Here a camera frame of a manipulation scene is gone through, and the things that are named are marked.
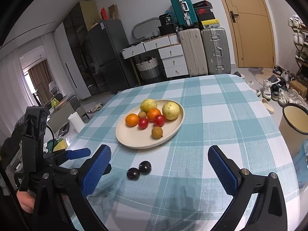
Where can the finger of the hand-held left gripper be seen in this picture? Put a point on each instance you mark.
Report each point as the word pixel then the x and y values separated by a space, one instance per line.
pixel 107 169
pixel 78 153

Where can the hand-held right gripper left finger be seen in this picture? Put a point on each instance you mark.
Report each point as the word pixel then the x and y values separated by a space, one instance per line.
pixel 96 170

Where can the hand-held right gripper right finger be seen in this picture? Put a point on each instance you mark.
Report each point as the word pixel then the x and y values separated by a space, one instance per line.
pixel 223 170

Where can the dark purple plum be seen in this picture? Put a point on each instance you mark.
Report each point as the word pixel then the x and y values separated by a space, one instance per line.
pixel 145 167
pixel 133 174

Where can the cream round plate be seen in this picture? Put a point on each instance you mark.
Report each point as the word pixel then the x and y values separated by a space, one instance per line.
pixel 134 138

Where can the orange mandarin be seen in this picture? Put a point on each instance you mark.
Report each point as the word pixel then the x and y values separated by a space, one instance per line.
pixel 132 120
pixel 154 114

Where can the red tomato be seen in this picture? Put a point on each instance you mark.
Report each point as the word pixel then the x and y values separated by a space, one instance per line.
pixel 159 120
pixel 143 123

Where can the brown kiwi fruit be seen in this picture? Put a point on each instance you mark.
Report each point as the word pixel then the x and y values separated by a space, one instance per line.
pixel 142 114
pixel 157 132

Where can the person's left hand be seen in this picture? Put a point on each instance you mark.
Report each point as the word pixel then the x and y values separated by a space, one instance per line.
pixel 25 202

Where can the paper towel roll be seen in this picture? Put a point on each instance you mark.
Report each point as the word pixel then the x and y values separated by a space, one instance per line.
pixel 75 122

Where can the teal checked tablecloth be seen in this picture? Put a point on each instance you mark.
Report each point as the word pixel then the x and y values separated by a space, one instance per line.
pixel 204 125

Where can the brown curtain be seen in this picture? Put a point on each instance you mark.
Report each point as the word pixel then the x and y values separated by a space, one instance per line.
pixel 41 81

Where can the yellow-green guava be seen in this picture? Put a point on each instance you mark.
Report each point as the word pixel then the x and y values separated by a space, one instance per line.
pixel 171 110
pixel 148 105

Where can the beige slippers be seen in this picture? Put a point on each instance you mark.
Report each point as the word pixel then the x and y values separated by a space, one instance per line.
pixel 268 105

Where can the cream trash bin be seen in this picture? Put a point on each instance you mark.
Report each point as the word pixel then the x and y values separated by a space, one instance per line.
pixel 291 130

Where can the dark glass cabinet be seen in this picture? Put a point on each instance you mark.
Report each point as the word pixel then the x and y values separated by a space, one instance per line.
pixel 77 53

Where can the pile of shoes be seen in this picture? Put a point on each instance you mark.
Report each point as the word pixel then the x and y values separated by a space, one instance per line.
pixel 281 89

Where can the grey refrigerator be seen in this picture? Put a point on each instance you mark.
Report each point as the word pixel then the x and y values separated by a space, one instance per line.
pixel 108 55

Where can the grey floor mat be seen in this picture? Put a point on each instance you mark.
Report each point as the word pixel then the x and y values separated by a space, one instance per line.
pixel 255 71

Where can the woven laundry basket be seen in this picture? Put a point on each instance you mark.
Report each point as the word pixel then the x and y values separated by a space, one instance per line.
pixel 148 69

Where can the cardboard box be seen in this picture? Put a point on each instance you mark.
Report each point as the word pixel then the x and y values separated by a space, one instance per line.
pixel 298 86

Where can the silver suitcase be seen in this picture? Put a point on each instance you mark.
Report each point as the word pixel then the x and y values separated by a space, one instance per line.
pixel 215 50

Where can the white drawer dresser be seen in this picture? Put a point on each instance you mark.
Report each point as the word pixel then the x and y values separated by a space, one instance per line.
pixel 173 60

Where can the beige suitcase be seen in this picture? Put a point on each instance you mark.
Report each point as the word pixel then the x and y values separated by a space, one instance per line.
pixel 193 53

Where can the oval mirror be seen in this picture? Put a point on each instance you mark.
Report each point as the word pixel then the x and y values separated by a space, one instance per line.
pixel 144 30

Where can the wooden shoe rack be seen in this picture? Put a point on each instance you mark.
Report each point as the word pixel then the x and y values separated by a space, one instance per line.
pixel 300 53

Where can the wooden door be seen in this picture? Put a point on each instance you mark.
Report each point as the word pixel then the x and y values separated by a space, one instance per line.
pixel 250 28

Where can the yellow shoe box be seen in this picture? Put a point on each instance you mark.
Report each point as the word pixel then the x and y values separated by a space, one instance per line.
pixel 210 24

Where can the black bag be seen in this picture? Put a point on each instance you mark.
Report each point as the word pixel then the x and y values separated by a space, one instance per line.
pixel 167 30

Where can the red and black shoe box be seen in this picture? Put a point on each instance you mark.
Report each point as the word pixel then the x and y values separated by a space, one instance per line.
pixel 203 10

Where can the teal suitcase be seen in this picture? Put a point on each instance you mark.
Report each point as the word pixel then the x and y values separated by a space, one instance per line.
pixel 181 8

